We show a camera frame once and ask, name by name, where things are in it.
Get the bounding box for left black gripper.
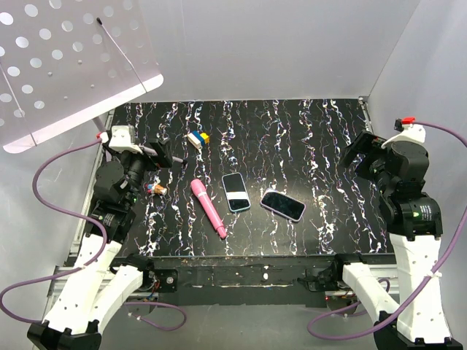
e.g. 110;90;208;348
115;137;171;207

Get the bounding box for phone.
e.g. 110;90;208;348
222;172;251;213
260;190;306;222

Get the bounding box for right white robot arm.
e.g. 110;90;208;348
330;131;463;349

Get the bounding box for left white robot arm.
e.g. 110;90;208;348
27;133;172;349

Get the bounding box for phone in purple case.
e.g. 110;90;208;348
260;190;306;222

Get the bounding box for small orange toy figure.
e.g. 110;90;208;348
146;182;168;195

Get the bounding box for white blue yellow toy blocks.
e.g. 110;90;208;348
187;131;210;149

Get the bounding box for pink marker pen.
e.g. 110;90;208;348
190;179;227;239

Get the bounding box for perforated white music stand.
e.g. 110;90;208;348
1;1;164;154

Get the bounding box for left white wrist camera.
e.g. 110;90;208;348
96;125;143;154

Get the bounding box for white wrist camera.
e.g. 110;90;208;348
381;117;426;149
96;125;143;154

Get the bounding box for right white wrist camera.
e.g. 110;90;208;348
381;117;426;149

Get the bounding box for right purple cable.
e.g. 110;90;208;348
306;122;467;339

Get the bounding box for purple cable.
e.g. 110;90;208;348
306;122;467;339
0;133;188;332

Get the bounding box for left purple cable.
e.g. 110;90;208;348
0;133;188;332

